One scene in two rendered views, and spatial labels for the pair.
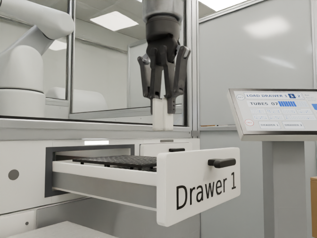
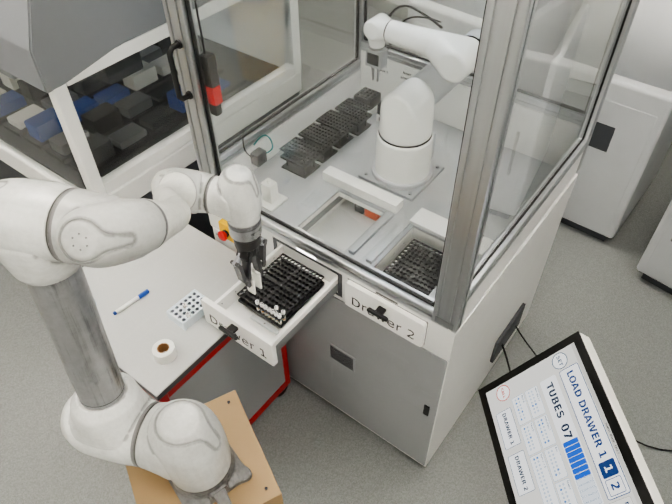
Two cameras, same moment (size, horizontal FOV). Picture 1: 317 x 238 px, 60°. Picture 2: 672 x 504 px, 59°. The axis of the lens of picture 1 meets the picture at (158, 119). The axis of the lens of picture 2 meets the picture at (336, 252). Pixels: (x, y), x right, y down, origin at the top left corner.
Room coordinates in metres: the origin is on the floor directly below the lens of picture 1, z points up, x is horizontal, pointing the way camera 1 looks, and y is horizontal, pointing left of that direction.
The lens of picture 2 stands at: (0.82, -1.19, 2.33)
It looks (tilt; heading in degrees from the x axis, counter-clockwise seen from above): 46 degrees down; 89
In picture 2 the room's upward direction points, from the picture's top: 1 degrees counter-clockwise
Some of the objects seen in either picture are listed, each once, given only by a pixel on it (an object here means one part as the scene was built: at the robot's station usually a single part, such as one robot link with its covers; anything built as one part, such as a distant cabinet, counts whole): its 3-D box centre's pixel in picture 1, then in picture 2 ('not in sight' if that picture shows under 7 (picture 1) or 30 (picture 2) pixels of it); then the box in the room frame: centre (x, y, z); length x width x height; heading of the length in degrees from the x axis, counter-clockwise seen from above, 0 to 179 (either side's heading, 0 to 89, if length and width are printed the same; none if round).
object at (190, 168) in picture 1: (206, 178); (238, 330); (0.54, -0.09, 0.87); 0.29 x 0.02 x 0.11; 142
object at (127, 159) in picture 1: (131, 172); (281, 291); (0.66, 0.06, 0.87); 0.22 x 0.18 x 0.06; 52
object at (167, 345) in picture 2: not in sight; (164, 351); (0.29, -0.10, 0.78); 0.07 x 0.07 x 0.04
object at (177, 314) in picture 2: not in sight; (189, 309); (0.35, 0.07, 0.78); 0.12 x 0.08 x 0.04; 50
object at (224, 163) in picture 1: (219, 162); (231, 330); (0.52, -0.11, 0.91); 0.07 x 0.04 x 0.01; 142
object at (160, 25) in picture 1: (162, 43); (248, 244); (0.59, -0.01, 1.16); 0.08 x 0.07 x 0.09; 51
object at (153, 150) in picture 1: (169, 158); (384, 312); (0.98, -0.04, 0.87); 0.29 x 0.02 x 0.11; 142
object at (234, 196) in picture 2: not in sight; (235, 193); (0.58, -0.01, 1.34); 0.13 x 0.11 x 0.16; 163
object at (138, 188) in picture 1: (129, 174); (283, 290); (0.67, 0.07, 0.86); 0.40 x 0.26 x 0.06; 52
